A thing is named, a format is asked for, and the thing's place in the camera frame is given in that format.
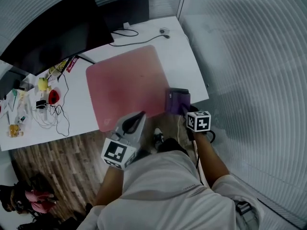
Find clear plastic bag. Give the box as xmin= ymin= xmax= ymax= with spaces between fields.
xmin=14 ymin=92 xmax=33 ymax=124

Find red round object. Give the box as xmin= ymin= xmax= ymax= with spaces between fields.
xmin=48 ymin=87 xmax=61 ymax=104

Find red label packet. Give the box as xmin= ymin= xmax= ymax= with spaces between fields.
xmin=66 ymin=57 xmax=78 ymax=73

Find person's left forearm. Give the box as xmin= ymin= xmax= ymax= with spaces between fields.
xmin=94 ymin=165 xmax=124 ymax=207

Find person's right forearm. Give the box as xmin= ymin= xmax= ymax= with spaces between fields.
xmin=194 ymin=132 xmax=231 ymax=189

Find orange snack pack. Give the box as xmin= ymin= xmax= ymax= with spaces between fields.
xmin=6 ymin=124 xmax=24 ymax=138

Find black monitor power cable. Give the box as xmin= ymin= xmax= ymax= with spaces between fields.
xmin=109 ymin=29 xmax=171 ymax=47

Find purple cloth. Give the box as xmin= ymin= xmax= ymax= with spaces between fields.
xmin=165 ymin=87 xmax=191 ymax=115

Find white extension cord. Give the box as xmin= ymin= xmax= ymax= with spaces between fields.
xmin=177 ymin=115 xmax=184 ymax=142

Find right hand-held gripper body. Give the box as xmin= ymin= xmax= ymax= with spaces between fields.
xmin=186 ymin=106 xmax=212 ymax=141

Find black shoulder strap buckle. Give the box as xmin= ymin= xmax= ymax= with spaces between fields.
xmin=236 ymin=201 xmax=253 ymax=217

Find yellow plush toy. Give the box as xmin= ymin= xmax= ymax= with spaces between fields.
xmin=38 ymin=77 xmax=50 ymax=91

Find white sneaker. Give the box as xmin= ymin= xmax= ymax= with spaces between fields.
xmin=153 ymin=127 xmax=165 ymax=150

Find person's white shirt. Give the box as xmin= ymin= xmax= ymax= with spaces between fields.
xmin=79 ymin=149 xmax=264 ymax=230

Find yellow packet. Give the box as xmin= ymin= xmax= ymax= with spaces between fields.
xmin=49 ymin=60 xmax=70 ymax=76

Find person's black trousers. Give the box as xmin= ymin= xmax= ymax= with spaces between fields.
xmin=157 ymin=138 xmax=189 ymax=157

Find black flat panel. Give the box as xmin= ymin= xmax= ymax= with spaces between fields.
xmin=97 ymin=0 xmax=150 ymax=33

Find pink desk mat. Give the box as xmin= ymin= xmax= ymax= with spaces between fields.
xmin=85 ymin=44 xmax=171 ymax=133

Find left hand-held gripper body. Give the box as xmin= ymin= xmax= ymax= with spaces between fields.
xmin=100 ymin=133 xmax=142 ymax=170

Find black office chair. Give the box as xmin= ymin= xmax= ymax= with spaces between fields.
xmin=0 ymin=173 xmax=58 ymax=225

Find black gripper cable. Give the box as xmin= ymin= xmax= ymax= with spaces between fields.
xmin=191 ymin=129 xmax=216 ymax=185

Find black computer monitor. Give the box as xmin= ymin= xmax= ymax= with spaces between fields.
xmin=0 ymin=0 xmax=115 ymax=77

